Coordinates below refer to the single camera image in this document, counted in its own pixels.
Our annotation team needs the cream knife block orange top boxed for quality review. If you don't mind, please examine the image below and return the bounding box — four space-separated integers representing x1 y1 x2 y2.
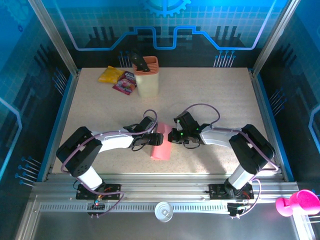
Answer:
133 55 160 99

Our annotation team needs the red snack bag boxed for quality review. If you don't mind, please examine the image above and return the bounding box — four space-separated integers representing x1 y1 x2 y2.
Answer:
112 70 138 96

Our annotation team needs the white round lid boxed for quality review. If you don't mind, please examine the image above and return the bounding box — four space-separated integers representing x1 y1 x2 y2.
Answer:
154 201 174 223

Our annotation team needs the yellow snack bag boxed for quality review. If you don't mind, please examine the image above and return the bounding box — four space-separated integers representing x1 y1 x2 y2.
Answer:
97 65 126 85

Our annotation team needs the small circuit board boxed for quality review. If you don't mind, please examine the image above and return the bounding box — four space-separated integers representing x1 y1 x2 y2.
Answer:
226 202 250 218
86 198 106 210

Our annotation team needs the magenta plastic holder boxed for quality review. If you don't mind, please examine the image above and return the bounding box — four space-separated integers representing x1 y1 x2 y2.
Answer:
275 189 320 217

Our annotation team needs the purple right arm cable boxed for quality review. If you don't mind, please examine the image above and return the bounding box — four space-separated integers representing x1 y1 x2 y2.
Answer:
181 103 280 219

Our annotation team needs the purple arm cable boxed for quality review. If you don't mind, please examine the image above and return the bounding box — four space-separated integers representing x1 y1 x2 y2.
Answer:
60 109 159 219
181 103 280 219

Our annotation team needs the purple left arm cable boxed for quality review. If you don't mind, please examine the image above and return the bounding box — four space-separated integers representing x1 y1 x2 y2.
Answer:
60 109 159 219

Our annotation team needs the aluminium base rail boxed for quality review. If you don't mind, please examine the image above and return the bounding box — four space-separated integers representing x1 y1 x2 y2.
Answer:
31 173 300 202

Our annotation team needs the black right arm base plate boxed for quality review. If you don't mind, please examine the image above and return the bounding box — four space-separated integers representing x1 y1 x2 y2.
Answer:
208 183 255 201

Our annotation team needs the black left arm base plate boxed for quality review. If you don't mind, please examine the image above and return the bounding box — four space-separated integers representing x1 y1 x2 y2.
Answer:
75 183 123 201

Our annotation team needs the slotted cable duct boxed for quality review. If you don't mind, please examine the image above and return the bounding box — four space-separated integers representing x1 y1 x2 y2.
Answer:
38 202 231 214

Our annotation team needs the black knife handle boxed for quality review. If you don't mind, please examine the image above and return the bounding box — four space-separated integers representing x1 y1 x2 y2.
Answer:
128 49 151 73

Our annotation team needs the aluminium side rail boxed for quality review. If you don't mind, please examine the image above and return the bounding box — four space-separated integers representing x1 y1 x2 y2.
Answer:
41 69 81 182
248 68 288 181

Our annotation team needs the aluminium frame post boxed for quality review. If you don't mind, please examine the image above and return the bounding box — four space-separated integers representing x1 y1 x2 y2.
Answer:
251 0 301 73
26 0 80 77

